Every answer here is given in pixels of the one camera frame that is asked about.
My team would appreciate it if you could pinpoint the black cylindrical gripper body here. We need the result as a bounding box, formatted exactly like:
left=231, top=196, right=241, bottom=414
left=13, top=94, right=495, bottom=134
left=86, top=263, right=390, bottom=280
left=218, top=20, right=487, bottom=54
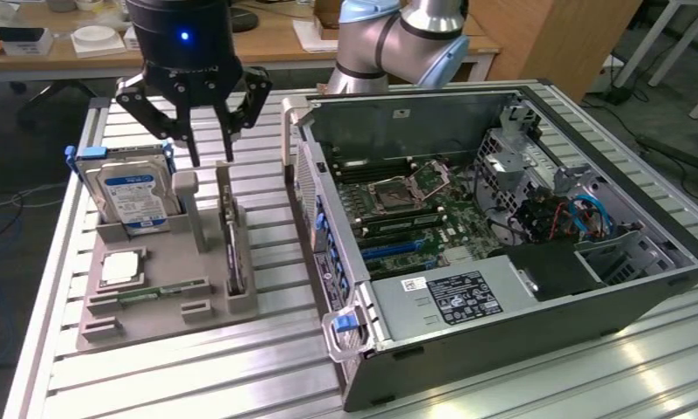
left=123, top=0, right=245, bottom=110

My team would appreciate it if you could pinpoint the black graphics card metal bracket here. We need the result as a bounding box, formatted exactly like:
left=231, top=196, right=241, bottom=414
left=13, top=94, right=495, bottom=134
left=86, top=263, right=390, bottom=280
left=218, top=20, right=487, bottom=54
left=218, top=182, right=249, bottom=294

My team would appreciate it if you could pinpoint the white box black insert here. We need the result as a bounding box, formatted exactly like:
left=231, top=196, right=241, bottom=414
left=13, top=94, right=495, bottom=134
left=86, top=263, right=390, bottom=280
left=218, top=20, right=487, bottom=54
left=0, top=26, right=57, bottom=57

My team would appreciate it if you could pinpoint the blue expansion slot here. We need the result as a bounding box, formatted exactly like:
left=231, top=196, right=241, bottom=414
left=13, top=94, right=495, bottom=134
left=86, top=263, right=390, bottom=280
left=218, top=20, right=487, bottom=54
left=357, top=238, right=435, bottom=260

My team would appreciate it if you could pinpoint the small white labelled box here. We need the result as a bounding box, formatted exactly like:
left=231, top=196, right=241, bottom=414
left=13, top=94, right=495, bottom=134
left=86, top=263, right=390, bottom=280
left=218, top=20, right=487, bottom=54
left=121, top=24, right=143, bottom=52

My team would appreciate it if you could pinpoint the wooden desk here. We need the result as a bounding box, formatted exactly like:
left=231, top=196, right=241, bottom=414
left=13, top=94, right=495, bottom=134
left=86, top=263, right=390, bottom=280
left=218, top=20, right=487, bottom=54
left=0, top=0, right=501, bottom=95

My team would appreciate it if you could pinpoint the black round lamp base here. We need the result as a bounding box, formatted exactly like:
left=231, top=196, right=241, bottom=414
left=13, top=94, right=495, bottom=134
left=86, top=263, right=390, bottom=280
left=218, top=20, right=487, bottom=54
left=230, top=3, right=262, bottom=34

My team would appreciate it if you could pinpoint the blue disk carrier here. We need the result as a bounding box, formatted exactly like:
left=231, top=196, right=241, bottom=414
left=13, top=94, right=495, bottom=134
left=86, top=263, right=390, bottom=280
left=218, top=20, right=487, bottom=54
left=62, top=141, right=178, bottom=219

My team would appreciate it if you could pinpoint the white box round hollow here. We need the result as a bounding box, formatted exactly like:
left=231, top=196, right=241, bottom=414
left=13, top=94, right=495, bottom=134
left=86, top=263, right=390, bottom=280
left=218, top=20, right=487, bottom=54
left=69, top=24, right=129, bottom=59

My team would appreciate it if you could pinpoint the white paper stack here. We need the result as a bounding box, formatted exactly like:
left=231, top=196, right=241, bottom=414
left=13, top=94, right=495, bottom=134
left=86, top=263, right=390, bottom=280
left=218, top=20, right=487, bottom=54
left=291, top=19, right=342, bottom=53

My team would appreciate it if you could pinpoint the hard disk blue label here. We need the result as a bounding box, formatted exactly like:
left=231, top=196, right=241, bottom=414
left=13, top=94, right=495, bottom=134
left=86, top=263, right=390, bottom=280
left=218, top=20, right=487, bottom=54
left=75, top=155, right=173, bottom=237

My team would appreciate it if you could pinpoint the brown cardboard box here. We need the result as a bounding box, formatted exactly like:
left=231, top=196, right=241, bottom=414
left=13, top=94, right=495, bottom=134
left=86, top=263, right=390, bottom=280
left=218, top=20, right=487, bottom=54
left=313, top=0, right=350, bottom=31

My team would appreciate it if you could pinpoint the gray parts rack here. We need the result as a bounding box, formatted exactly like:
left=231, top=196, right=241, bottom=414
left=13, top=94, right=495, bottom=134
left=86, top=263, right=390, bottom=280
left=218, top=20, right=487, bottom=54
left=75, top=160, right=262, bottom=354

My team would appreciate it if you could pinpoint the CPU socket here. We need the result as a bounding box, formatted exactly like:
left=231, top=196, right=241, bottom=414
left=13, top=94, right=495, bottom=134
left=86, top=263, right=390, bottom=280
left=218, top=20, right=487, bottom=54
left=366, top=176, right=437, bottom=218

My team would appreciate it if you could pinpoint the silver CPU chip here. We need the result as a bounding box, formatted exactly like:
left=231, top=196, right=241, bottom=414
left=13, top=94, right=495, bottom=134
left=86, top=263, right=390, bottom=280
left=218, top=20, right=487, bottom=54
left=102, top=251, right=142, bottom=283

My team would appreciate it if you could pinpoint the metal socket cover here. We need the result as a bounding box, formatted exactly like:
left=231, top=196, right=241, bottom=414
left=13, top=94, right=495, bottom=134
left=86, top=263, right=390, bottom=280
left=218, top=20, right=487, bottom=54
left=409, top=159, right=450, bottom=204

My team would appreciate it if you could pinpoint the green RAM stick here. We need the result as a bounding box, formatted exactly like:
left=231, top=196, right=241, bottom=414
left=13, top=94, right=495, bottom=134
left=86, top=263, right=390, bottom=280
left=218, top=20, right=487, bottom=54
left=114, top=281, right=202, bottom=306

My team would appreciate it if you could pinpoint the metal drive cage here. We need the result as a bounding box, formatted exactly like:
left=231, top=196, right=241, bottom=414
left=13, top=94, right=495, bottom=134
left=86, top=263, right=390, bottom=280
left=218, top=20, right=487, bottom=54
left=475, top=98, right=564, bottom=196

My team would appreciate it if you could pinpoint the wooden cabinet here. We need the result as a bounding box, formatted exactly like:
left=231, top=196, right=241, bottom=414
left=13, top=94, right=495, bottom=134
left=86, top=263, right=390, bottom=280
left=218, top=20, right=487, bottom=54
left=463, top=0, right=644, bottom=102

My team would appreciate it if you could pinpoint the gray power supply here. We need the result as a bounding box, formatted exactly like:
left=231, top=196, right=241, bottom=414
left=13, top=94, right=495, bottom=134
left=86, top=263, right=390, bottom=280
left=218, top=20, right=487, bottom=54
left=357, top=255, right=539, bottom=346

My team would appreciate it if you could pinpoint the black power brick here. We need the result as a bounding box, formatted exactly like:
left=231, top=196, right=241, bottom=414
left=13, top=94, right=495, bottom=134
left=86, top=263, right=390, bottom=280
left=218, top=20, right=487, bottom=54
left=602, top=86, right=635, bottom=106

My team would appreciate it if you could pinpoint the open black PC case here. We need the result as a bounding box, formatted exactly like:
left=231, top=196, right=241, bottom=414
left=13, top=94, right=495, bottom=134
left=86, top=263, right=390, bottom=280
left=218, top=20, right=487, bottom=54
left=279, top=85, right=698, bottom=414

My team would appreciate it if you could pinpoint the metal disk bay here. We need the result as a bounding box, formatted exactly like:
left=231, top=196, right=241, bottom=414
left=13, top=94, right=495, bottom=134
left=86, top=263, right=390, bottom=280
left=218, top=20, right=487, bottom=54
left=572, top=230, right=682, bottom=288

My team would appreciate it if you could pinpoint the blue floor cable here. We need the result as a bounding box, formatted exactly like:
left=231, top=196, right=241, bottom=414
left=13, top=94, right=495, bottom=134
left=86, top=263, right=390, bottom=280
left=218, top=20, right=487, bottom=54
left=0, top=204, right=27, bottom=377

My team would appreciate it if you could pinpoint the black wire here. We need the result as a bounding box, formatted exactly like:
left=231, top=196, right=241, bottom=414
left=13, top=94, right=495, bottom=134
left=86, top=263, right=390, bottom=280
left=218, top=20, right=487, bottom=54
left=470, top=159, right=527, bottom=245

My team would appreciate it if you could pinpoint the thin red wire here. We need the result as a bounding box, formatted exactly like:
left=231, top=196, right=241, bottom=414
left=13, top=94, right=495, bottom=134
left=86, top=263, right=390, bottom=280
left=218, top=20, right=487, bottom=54
left=543, top=200, right=578, bottom=240

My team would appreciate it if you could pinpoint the black air duct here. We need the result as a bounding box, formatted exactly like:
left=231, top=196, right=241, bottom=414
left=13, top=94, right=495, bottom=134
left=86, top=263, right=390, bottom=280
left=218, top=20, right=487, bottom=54
left=509, top=244, right=606, bottom=303

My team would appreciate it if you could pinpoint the blue data wire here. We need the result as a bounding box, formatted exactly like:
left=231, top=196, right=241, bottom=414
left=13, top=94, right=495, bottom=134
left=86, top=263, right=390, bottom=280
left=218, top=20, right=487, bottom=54
left=568, top=194, right=616, bottom=240

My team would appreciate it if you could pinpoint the white table frame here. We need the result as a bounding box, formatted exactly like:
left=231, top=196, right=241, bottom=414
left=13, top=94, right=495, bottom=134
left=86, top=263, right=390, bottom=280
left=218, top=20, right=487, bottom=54
left=610, top=0, right=698, bottom=88

